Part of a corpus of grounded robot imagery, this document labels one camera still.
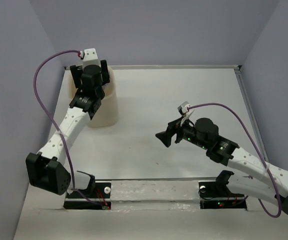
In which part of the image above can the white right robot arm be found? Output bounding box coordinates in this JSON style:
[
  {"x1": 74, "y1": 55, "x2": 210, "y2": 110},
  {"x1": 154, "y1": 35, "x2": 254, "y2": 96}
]
[{"x1": 155, "y1": 118, "x2": 288, "y2": 215}]

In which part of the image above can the purple cable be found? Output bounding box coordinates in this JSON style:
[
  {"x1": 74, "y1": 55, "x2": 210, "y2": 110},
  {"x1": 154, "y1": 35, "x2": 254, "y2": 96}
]
[
  {"x1": 188, "y1": 102, "x2": 284, "y2": 219},
  {"x1": 33, "y1": 49, "x2": 107, "y2": 208}
]

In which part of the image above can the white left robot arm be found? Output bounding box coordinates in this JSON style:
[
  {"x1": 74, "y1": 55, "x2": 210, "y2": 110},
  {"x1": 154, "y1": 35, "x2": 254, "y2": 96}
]
[{"x1": 25, "y1": 60, "x2": 110, "y2": 198}]

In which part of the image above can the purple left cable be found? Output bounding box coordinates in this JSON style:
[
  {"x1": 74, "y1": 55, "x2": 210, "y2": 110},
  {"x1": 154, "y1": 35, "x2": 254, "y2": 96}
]
[{"x1": 33, "y1": 49, "x2": 107, "y2": 208}]

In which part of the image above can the right black base slot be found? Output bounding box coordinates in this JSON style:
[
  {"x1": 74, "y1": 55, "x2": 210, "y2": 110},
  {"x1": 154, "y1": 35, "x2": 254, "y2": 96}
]
[{"x1": 198, "y1": 170, "x2": 247, "y2": 210}]

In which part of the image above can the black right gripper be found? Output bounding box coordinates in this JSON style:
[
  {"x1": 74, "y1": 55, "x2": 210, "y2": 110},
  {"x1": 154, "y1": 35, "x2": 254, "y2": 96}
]
[{"x1": 155, "y1": 115, "x2": 209, "y2": 151}]

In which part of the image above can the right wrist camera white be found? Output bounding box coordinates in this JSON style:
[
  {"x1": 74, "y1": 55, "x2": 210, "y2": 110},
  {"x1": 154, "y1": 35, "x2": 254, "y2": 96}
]
[{"x1": 177, "y1": 101, "x2": 194, "y2": 126}]

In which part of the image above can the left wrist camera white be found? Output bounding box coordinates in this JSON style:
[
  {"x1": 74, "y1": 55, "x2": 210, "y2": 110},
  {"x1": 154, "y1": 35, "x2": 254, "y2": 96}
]
[{"x1": 77, "y1": 48, "x2": 101, "y2": 70}]

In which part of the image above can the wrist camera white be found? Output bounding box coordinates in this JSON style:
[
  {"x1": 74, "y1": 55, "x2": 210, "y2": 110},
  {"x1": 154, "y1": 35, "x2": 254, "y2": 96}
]
[
  {"x1": 77, "y1": 48, "x2": 101, "y2": 70},
  {"x1": 177, "y1": 101, "x2": 194, "y2": 126}
]

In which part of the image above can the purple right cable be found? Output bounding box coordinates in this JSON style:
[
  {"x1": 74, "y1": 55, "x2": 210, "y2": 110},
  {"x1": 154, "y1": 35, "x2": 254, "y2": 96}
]
[{"x1": 188, "y1": 102, "x2": 284, "y2": 219}]

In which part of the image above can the beige plastic bin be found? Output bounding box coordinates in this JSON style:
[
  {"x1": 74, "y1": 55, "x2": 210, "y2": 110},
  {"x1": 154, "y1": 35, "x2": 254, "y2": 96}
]
[{"x1": 64, "y1": 67, "x2": 119, "y2": 128}]

